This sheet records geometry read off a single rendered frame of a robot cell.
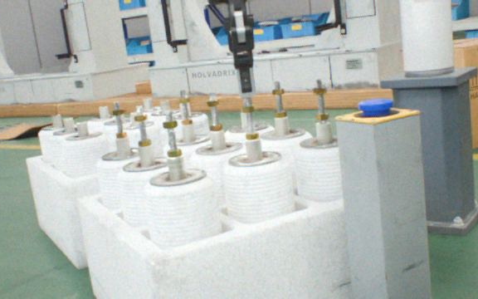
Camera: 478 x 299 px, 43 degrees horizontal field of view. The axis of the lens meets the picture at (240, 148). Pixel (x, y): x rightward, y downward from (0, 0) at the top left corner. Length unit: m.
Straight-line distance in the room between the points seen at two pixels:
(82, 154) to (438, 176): 0.70
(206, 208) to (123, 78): 3.48
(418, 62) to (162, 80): 2.54
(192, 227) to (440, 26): 0.64
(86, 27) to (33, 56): 4.18
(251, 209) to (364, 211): 0.16
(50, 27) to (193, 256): 7.77
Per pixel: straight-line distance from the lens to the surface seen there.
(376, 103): 0.71
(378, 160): 0.69
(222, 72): 3.29
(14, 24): 8.12
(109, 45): 4.16
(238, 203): 0.81
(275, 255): 0.79
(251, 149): 0.82
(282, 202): 0.82
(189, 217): 0.76
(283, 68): 3.07
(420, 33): 1.18
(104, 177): 0.99
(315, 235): 0.82
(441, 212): 1.22
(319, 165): 0.86
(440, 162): 1.19
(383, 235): 0.71
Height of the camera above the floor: 0.43
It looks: 11 degrees down
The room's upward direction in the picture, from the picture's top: 7 degrees counter-clockwise
